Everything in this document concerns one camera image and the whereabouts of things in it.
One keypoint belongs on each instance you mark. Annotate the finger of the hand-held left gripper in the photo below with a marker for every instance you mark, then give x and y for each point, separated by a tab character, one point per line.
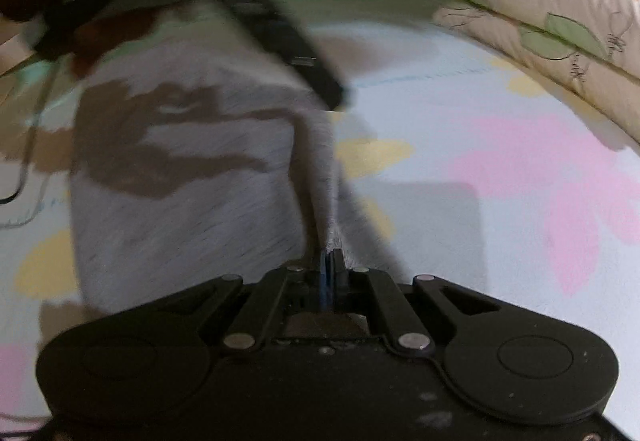
325	88

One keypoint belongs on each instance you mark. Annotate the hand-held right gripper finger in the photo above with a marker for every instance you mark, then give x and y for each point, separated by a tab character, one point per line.
324	281
336	271

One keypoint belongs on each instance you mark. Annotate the grey pants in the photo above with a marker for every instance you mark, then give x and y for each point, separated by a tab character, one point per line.
200	221

